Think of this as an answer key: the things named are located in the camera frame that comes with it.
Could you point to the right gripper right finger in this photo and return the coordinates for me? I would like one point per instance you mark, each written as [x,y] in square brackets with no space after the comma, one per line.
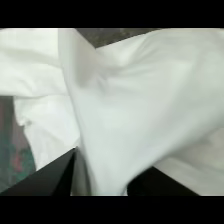
[156,185]

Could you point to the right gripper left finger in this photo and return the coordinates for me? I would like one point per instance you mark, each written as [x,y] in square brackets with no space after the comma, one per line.
[50,180]

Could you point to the white shirt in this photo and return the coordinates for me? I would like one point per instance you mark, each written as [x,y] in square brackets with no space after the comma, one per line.
[140,100]

